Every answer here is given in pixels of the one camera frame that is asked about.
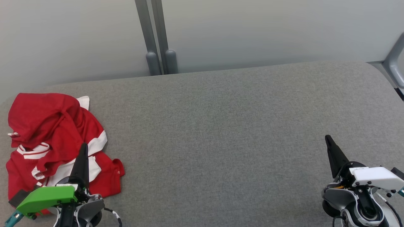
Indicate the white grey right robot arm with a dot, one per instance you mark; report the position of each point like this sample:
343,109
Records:
337,198

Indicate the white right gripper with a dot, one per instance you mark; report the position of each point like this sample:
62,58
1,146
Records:
377,177

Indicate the dark right wrist camera box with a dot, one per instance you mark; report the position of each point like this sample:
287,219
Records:
398,173

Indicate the red white basketball jersey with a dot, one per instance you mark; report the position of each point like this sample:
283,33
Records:
53,126

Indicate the grey metal pole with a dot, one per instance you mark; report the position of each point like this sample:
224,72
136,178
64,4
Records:
145,34
165,41

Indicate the dark left wrist camera box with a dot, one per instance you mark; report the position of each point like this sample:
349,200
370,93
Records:
19,197

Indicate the dark wrist camera box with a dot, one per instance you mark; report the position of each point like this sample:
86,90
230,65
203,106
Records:
398,173
19,197

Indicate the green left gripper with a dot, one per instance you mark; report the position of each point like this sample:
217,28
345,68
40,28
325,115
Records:
44,198

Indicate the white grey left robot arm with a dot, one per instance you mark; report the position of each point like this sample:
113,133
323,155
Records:
90,210

